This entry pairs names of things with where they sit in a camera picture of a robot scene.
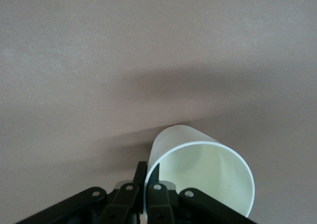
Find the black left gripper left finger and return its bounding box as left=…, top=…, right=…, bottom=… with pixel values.
left=99, top=161, right=149, bottom=224

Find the cream paper cup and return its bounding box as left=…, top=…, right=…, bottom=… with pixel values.
left=144, top=125, right=256, bottom=220

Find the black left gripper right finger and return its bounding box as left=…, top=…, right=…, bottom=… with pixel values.
left=145, top=163, right=179, bottom=224

